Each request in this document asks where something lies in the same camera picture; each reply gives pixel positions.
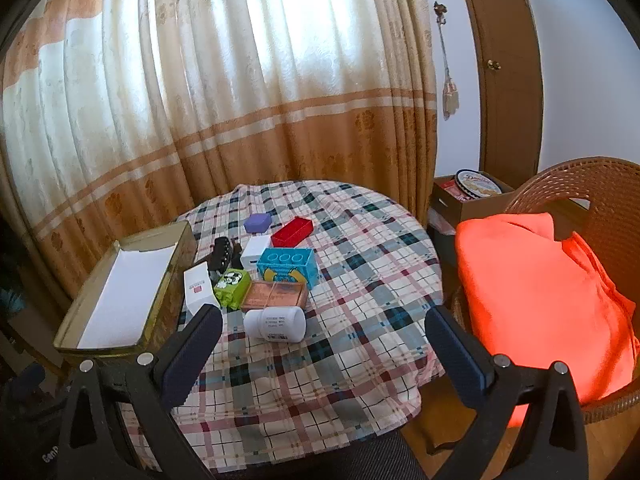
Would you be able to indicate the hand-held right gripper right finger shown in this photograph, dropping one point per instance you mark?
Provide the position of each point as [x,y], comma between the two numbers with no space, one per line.
[457,357]

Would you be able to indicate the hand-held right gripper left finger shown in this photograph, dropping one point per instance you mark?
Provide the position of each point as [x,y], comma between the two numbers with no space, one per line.
[192,355]

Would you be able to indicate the gold metal tin box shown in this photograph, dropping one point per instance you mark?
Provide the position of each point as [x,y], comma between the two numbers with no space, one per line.
[161,310]

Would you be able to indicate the white pill bottle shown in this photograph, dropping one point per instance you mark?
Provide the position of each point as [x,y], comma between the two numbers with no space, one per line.
[275,324]

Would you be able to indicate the black toothed hair clip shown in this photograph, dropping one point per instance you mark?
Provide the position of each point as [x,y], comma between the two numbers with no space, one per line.
[222,252]

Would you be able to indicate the white cube box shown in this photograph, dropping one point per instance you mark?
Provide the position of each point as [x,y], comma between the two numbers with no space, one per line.
[251,256]

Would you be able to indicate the purple cube box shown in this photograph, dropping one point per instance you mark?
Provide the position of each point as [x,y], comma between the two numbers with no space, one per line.
[257,222]

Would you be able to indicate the red plastic brick box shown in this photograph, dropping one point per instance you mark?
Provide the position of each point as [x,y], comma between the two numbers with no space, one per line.
[292,232]

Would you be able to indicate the white box with red label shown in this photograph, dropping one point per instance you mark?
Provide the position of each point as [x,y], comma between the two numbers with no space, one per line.
[197,285]

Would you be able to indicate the green cartoon box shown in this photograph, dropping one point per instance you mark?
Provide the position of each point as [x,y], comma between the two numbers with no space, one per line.
[232,287]

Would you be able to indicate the orange cushion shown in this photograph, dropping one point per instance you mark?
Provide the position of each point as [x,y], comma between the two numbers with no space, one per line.
[525,300]

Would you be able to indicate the white foam liner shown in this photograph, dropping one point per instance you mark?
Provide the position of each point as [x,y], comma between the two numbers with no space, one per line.
[125,295]

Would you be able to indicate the copper flat box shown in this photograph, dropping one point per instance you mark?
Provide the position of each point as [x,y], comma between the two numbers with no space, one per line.
[272,295]

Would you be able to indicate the round table with plaid cloth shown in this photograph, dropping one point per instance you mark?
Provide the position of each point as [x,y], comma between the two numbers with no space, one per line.
[350,310]

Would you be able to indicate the teal plastic brick box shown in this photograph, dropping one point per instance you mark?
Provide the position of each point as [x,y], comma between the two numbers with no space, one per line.
[287,266]

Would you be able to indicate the cardboard box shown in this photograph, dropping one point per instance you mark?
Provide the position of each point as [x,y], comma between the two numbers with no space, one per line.
[470,206]

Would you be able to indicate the round cookie tin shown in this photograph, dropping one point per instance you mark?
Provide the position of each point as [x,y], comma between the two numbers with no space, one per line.
[477,182]

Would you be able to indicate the brown wicker chair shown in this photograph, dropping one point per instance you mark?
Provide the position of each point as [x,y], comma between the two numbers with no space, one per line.
[615,200]

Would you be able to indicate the curtain tieback tassel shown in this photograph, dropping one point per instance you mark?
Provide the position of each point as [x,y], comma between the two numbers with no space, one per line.
[451,102]

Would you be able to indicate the cream and orange curtain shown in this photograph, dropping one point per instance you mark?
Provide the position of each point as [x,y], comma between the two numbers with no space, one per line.
[250,85]

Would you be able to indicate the brown wooden door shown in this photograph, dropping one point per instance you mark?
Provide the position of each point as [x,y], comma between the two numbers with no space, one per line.
[510,85]

